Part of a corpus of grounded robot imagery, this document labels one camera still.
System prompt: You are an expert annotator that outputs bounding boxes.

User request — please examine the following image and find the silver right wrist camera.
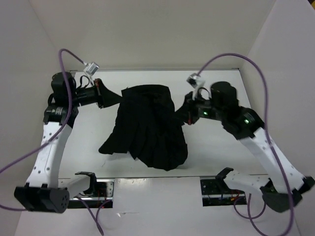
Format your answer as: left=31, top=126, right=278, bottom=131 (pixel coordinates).
left=187, top=73, right=205, bottom=100

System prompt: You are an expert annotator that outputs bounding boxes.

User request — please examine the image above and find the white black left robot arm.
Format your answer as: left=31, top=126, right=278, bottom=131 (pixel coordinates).
left=14, top=72, right=122, bottom=213

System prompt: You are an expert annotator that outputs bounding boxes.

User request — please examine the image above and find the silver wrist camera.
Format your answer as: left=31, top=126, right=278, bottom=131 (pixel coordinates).
left=83, top=62, right=99, bottom=76
left=187, top=73, right=205, bottom=100

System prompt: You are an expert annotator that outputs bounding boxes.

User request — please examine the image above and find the black pleated skirt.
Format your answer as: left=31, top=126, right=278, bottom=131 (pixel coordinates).
left=98, top=85, right=188, bottom=171

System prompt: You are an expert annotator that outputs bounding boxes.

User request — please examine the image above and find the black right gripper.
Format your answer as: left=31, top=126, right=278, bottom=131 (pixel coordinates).
left=172, top=89, right=225, bottom=124

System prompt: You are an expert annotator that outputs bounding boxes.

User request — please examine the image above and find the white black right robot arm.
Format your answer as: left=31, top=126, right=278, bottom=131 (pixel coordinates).
left=178, top=78, right=315, bottom=213

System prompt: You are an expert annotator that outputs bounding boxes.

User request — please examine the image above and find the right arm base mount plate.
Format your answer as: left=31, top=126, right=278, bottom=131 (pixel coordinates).
left=200, top=178, right=245, bottom=198

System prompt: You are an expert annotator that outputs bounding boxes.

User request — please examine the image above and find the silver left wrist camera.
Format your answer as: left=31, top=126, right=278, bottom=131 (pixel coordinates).
left=83, top=62, right=99, bottom=76

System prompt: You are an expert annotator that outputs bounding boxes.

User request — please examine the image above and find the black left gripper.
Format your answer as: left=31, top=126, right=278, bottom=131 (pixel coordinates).
left=69, top=78, right=125, bottom=109

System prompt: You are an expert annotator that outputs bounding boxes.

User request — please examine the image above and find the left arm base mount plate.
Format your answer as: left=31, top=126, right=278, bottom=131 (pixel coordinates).
left=71, top=178, right=115, bottom=201

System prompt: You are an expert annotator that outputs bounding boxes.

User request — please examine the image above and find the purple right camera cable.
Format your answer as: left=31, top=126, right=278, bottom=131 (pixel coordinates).
left=196, top=53, right=295, bottom=236

